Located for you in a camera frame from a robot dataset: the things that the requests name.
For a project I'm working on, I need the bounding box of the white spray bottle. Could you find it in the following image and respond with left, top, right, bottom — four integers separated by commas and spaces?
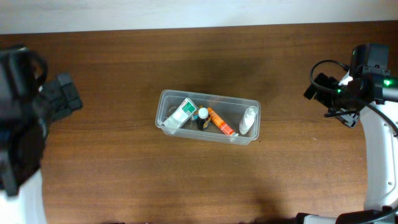
239, 106, 259, 135

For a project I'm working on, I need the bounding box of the orange tablet tube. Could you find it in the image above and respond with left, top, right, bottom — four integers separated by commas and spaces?
207, 107, 238, 137

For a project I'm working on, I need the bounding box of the dark bottle white cap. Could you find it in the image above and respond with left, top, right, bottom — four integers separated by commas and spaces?
197, 108, 211, 131

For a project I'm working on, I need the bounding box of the white green medicine box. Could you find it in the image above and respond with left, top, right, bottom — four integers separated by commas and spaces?
164, 98, 198, 129

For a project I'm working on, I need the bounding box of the small gold-lid jar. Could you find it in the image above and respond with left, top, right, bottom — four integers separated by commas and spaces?
190, 105, 202, 121

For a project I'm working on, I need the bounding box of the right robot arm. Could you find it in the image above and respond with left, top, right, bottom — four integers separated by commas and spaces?
295, 72, 397, 223

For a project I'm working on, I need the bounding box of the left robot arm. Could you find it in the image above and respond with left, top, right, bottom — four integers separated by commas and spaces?
1, 73, 83, 223

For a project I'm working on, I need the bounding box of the clear plastic container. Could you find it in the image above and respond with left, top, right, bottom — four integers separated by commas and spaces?
155, 90, 261, 145

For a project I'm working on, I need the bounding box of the right black cable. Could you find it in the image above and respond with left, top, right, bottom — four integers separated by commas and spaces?
309, 59, 398, 138

